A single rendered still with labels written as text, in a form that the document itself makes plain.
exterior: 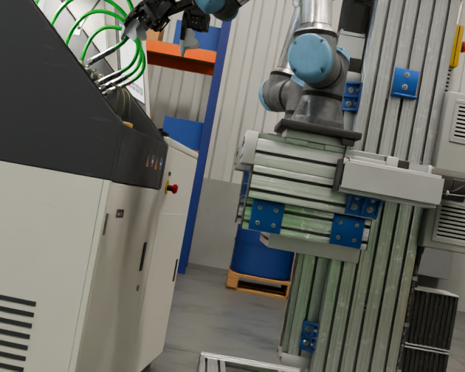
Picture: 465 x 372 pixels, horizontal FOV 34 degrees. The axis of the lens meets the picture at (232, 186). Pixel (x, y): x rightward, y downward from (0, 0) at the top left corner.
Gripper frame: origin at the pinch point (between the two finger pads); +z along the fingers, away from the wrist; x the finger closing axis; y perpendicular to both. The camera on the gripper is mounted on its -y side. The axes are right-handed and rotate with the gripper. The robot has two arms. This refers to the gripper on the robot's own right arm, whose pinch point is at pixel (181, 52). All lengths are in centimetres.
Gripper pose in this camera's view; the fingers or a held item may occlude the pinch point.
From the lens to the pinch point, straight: 257.7
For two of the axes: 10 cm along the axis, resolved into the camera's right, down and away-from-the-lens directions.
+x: 1.0, 0.4, 9.9
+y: 9.8, 1.7, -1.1
